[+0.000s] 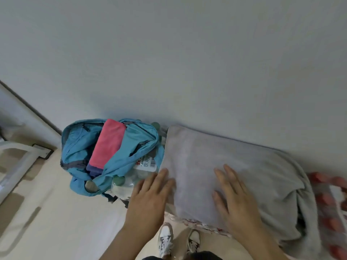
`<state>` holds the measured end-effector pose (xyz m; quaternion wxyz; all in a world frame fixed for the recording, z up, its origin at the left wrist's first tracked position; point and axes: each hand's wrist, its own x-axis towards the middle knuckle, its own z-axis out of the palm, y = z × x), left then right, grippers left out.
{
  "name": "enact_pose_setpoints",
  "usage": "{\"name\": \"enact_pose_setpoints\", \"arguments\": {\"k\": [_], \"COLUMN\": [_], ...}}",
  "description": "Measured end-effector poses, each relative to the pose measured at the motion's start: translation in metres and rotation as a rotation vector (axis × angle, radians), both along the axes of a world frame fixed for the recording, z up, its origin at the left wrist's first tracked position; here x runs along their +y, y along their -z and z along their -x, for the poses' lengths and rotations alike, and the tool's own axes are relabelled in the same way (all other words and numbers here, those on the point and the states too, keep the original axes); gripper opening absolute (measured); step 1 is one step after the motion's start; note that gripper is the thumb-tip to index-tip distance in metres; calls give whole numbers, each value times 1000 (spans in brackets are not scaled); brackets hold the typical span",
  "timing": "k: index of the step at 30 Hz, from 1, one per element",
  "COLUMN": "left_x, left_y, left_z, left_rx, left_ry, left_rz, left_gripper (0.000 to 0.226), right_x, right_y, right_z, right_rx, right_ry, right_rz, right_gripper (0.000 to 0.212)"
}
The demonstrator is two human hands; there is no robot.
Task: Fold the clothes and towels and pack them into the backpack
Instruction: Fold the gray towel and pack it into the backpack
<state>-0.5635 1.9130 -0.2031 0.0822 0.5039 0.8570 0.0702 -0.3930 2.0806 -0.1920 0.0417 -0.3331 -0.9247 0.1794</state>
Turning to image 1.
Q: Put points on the person's right hand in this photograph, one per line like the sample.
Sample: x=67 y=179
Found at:
x=241 y=211

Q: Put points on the person's left hand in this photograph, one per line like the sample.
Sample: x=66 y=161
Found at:
x=146 y=205

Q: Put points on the grey-blue towel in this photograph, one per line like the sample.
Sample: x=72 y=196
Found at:
x=93 y=170

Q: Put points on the pink towel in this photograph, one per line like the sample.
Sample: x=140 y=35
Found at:
x=108 y=143

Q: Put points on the light blue backpack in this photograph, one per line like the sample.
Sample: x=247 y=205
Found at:
x=76 y=148

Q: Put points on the person's dark shorts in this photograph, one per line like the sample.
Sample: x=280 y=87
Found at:
x=189 y=256

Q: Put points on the stack of water bottle packs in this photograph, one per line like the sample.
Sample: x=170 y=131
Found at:
x=127 y=184

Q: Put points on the white and black sneaker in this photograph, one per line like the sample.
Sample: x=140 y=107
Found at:
x=193 y=241
x=165 y=239

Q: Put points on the white leg machine frame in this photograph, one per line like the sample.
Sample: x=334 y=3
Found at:
x=16 y=170

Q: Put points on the white panel leaning on wall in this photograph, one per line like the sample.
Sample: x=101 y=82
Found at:
x=27 y=121

